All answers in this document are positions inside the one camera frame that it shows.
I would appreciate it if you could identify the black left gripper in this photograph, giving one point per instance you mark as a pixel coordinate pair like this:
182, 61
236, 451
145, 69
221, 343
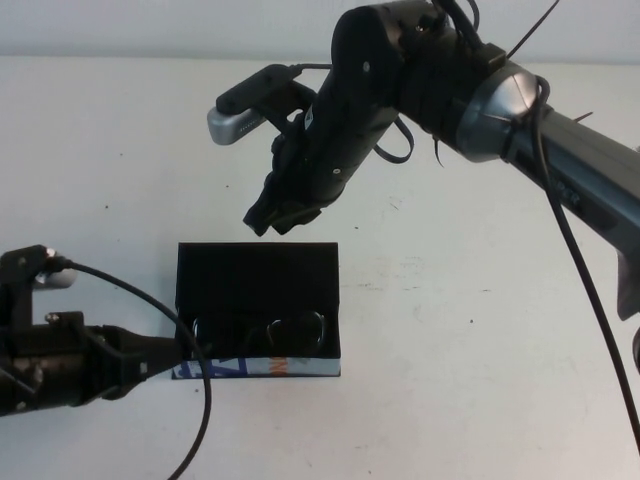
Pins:
60, 365

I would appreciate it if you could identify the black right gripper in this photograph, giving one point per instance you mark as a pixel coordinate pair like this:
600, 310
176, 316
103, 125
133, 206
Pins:
330, 155

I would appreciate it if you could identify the black glasses case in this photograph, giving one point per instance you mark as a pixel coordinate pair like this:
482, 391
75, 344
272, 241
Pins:
250, 280

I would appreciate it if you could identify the black-framed glasses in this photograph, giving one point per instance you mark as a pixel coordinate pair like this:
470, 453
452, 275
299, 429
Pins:
320, 330

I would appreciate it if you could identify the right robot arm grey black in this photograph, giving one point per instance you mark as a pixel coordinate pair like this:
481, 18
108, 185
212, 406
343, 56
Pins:
500, 105

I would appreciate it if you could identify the short black zip tie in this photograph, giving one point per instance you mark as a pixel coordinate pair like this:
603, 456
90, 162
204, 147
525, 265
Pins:
438, 155
584, 116

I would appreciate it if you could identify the long black zip tie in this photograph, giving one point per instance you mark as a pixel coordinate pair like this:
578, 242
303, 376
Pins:
530, 32

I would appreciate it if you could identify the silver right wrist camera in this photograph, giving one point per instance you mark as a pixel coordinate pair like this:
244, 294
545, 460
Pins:
230, 127

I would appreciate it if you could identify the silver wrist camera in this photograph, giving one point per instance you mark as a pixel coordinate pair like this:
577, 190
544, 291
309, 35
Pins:
57, 280
230, 127

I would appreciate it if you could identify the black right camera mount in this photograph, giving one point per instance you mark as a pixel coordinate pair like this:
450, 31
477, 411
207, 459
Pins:
295, 105

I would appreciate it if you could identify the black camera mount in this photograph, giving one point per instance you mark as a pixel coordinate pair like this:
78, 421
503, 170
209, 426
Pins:
20, 280
295, 105

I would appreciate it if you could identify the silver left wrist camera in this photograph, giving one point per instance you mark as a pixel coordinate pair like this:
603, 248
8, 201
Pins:
57, 280

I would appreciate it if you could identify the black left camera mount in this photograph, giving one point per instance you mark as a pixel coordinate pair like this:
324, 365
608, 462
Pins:
20, 280

